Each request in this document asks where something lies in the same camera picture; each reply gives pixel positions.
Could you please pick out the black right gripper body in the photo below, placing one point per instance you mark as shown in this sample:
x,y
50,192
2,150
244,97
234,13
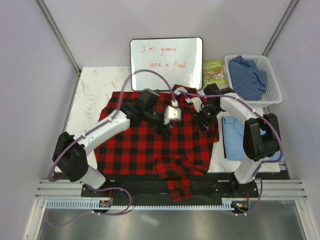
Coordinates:
x,y
206,116

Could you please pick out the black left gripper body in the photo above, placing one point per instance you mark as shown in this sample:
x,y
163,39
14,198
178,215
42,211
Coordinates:
x,y
156,119

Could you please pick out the red black plaid shirt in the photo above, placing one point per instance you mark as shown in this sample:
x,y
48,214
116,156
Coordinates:
x,y
173,157

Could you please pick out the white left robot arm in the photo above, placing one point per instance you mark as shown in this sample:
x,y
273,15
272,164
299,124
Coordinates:
x,y
72,150

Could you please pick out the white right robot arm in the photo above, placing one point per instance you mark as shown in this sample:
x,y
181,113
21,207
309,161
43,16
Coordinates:
x,y
261,139

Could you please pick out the folded light blue shirt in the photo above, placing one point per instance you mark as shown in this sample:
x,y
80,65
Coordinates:
x,y
233,132

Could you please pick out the green children's book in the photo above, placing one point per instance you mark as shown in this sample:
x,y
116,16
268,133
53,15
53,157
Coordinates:
x,y
213,73

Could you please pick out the blue checkered shirt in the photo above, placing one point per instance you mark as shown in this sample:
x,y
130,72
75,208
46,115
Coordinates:
x,y
247,80

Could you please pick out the white plastic basket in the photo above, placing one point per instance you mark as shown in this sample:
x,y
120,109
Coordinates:
x,y
273,93

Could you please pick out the whiteboard with red writing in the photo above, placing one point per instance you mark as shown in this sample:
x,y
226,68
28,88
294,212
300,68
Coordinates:
x,y
179,60

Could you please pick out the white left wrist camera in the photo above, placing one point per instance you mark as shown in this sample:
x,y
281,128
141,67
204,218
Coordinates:
x,y
172,113

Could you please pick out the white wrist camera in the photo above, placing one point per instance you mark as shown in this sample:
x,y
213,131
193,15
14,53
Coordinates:
x,y
196,102
172,113

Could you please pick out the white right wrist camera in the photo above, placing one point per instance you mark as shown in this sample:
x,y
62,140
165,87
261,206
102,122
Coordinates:
x,y
196,102

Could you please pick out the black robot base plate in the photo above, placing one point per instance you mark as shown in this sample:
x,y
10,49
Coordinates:
x,y
211,185

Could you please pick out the white slotted cable duct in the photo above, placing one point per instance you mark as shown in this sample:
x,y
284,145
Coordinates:
x,y
148,203

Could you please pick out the aluminium frame rail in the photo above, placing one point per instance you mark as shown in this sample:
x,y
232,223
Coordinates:
x,y
58,35

